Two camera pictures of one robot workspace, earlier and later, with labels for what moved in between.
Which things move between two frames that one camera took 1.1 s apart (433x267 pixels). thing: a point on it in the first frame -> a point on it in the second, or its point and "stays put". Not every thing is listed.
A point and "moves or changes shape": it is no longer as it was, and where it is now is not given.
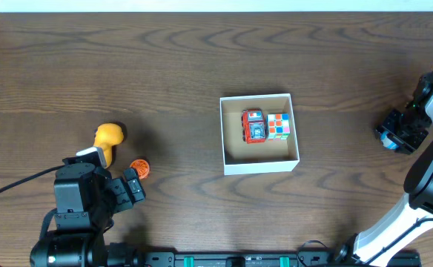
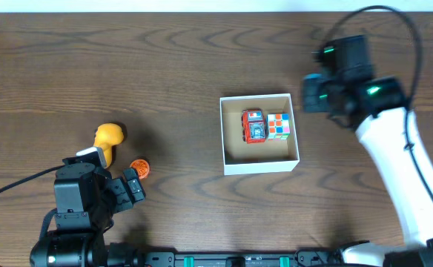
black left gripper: x=119 y=190 stays put
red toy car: x=253 y=129 stays put
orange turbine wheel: x=142 y=167 stays put
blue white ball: x=387 y=142 moves or changes shape
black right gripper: x=402 y=130 -> x=313 y=93
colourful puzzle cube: x=278 y=126 stays put
